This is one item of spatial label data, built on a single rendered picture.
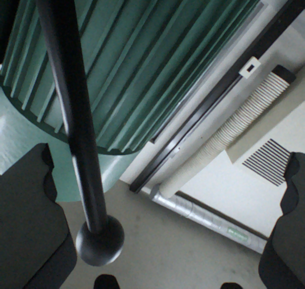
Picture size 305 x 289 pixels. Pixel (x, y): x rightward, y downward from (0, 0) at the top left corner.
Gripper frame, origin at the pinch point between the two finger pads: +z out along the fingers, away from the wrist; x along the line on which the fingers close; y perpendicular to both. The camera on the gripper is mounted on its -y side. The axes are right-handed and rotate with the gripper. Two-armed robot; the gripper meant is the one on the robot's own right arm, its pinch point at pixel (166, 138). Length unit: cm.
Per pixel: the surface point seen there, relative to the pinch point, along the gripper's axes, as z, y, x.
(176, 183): 131, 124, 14
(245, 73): 137, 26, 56
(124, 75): 4.6, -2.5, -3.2
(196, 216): 132, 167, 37
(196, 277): 83, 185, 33
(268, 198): 152, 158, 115
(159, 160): 139, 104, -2
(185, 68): 7.0, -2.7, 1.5
